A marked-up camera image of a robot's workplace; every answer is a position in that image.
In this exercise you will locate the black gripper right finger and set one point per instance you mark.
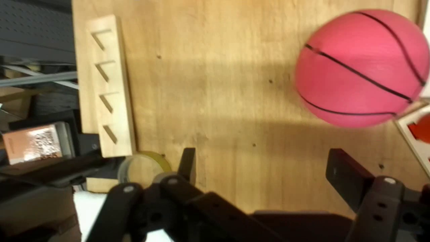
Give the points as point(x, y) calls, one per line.
point(349, 177)

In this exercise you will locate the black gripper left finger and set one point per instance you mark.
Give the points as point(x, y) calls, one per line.
point(187, 164)

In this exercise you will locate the pink mini basketball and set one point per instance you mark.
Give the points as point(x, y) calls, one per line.
point(362, 68)

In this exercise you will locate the clear yellow tape roll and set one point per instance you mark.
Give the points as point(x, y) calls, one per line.
point(143, 168)

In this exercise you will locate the white folded cloth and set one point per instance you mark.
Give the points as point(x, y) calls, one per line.
point(88, 205)

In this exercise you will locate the wooden slotted block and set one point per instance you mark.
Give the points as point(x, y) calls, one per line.
point(104, 87)

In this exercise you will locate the orange book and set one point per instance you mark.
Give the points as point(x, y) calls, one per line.
point(40, 142)

